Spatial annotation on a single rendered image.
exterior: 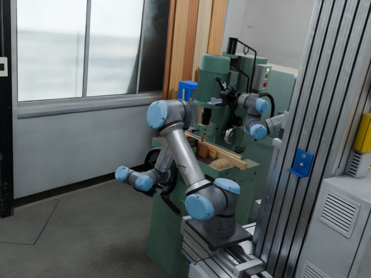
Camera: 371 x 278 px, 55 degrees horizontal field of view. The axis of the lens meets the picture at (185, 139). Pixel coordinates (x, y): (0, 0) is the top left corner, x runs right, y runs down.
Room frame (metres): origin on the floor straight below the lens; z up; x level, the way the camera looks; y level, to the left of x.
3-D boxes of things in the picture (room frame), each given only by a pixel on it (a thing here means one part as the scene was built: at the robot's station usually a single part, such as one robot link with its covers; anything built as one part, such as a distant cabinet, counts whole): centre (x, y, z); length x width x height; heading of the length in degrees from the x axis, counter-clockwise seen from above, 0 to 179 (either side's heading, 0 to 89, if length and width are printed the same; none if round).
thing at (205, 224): (1.42, -0.21, 0.87); 0.15 x 0.15 x 0.10
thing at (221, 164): (1.96, -0.23, 0.92); 0.14 x 0.09 x 0.04; 137
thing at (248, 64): (2.41, -0.31, 1.16); 0.22 x 0.22 x 0.72; 47
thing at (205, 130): (2.21, -0.13, 1.03); 0.14 x 0.07 x 0.09; 137
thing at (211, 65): (2.20, -0.11, 1.35); 0.18 x 0.18 x 0.31
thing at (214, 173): (2.12, -0.04, 0.87); 0.61 x 0.30 x 0.06; 47
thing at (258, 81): (2.33, -0.43, 1.40); 0.10 x 0.06 x 0.16; 137
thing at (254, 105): (1.82, -0.34, 1.31); 0.11 x 0.08 x 0.09; 47
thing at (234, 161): (2.14, -0.17, 0.92); 0.55 x 0.02 x 0.04; 47
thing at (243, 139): (2.22, -0.35, 1.02); 0.09 x 0.07 x 0.12; 47
